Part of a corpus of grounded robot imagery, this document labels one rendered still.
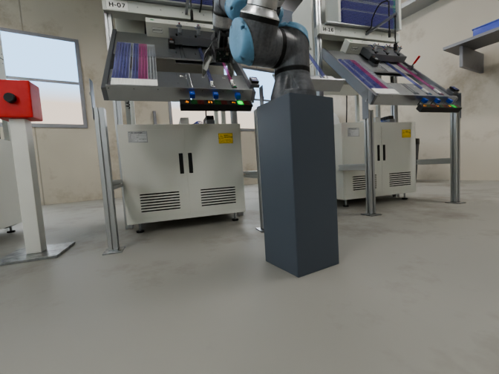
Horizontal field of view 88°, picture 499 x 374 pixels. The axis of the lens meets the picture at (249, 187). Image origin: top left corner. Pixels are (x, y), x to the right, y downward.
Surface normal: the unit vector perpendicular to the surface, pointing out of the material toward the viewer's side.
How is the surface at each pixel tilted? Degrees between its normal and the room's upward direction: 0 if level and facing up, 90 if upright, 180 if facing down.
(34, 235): 90
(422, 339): 0
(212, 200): 90
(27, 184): 90
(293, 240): 90
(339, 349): 0
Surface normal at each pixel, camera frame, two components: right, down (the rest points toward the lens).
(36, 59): 0.50, 0.04
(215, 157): 0.30, 0.05
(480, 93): -0.86, 0.09
